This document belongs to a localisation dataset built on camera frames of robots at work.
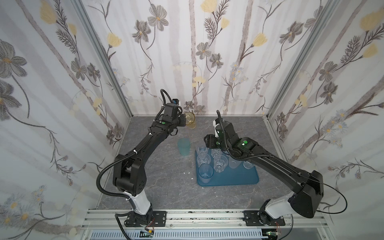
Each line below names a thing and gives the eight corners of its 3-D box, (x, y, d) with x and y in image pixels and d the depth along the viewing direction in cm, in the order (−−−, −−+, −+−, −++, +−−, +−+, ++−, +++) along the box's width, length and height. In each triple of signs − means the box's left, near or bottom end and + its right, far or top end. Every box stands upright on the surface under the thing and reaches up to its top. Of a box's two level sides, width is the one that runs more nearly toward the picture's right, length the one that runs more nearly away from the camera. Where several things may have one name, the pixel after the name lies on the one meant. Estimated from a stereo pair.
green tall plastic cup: (176, 155, 100) (176, 153, 99) (177, 139, 108) (177, 138, 107) (189, 155, 100) (189, 153, 99) (190, 139, 108) (190, 138, 107)
